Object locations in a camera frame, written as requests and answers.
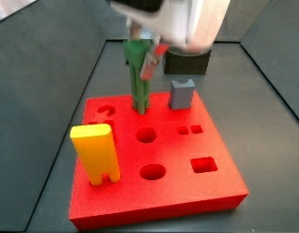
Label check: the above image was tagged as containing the red block with holes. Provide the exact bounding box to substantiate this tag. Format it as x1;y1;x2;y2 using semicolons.
69;93;250;230

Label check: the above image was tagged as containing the blue grey peg block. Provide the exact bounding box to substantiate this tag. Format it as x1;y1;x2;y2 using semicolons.
170;79;196;110

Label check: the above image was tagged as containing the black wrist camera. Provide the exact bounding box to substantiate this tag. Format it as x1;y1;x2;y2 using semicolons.
111;0;164;13

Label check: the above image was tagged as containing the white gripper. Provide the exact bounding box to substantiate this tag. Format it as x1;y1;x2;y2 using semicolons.
111;0;230;81

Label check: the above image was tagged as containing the black curved fixture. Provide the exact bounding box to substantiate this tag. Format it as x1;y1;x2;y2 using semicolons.
164;49;211;75

